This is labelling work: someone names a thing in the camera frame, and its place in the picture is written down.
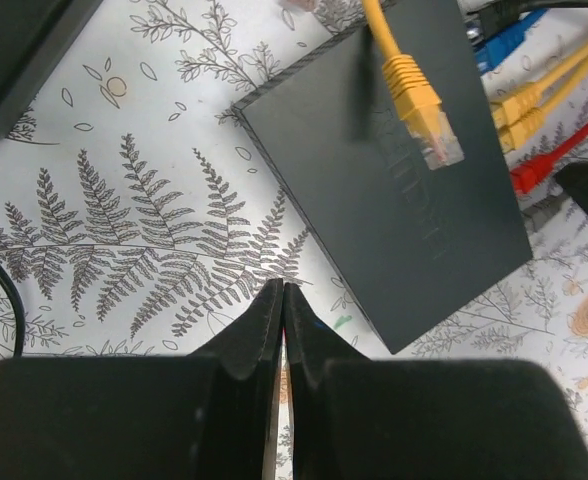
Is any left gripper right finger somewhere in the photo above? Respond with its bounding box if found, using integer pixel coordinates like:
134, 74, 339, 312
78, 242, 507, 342
283, 284, 588, 479

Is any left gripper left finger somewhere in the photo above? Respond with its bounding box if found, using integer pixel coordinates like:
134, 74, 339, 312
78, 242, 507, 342
0, 280, 283, 479

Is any red ethernet cable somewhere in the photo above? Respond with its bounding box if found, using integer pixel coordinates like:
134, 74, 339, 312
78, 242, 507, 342
509, 102, 588, 197

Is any black network switch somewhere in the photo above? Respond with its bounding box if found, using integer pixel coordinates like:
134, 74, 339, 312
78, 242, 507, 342
234, 1, 532, 353

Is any yellow ethernet cable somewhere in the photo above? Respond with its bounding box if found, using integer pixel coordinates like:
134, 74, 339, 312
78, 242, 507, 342
361, 0, 463, 172
488, 27, 588, 154

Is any floral table mat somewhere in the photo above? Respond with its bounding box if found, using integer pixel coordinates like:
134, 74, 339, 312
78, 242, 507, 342
0, 1, 588, 445

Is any black power adapter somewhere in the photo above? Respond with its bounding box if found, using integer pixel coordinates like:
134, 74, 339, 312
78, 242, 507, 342
0, 0, 101, 140

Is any blue ethernet cable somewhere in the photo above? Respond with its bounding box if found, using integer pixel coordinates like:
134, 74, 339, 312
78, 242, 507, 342
466, 7, 550, 76

